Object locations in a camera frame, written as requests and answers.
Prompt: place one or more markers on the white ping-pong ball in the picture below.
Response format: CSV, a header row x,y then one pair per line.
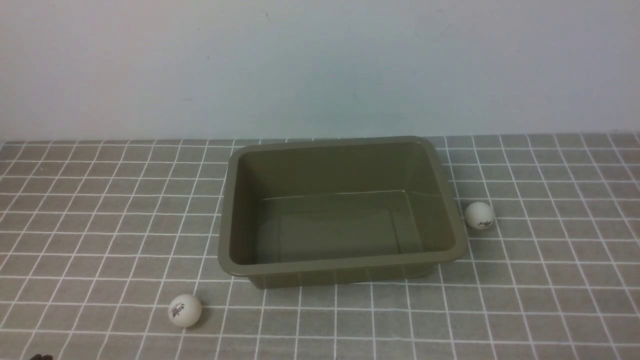
x,y
184,311
479,215

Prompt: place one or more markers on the olive green plastic bin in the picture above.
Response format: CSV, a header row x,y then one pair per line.
x,y
340,211

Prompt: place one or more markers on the grey checkered tablecloth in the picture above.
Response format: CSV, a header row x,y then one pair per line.
x,y
98,237

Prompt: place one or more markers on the dark object at edge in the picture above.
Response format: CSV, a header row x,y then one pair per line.
x,y
42,357

